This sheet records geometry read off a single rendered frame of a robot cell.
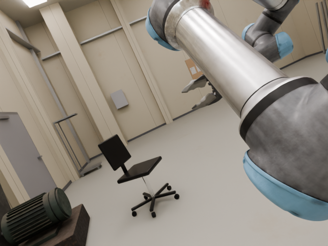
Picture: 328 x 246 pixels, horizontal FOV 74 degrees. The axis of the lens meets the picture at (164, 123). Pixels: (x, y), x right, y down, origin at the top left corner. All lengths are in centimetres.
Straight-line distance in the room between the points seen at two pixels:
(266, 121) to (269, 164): 5
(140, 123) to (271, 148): 911
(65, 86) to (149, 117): 364
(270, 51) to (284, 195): 55
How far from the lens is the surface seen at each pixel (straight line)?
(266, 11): 85
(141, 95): 936
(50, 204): 271
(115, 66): 954
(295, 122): 26
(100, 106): 856
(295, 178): 27
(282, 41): 78
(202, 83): 74
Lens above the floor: 108
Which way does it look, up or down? 6 degrees down
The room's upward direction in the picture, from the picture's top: 25 degrees counter-clockwise
